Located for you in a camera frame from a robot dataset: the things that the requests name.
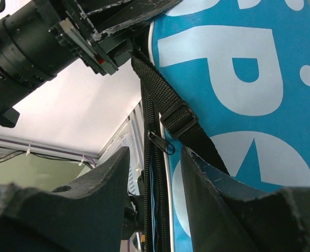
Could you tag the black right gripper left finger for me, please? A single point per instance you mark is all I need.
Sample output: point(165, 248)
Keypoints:
point(83, 215)

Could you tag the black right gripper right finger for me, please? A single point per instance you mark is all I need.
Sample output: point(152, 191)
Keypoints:
point(227, 215)

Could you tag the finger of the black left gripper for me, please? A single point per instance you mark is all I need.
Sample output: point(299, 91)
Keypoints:
point(110, 17)

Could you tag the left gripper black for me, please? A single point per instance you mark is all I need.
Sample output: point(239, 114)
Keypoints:
point(39, 41)

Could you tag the blue racket bag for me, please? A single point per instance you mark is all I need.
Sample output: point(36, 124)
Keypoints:
point(229, 80)

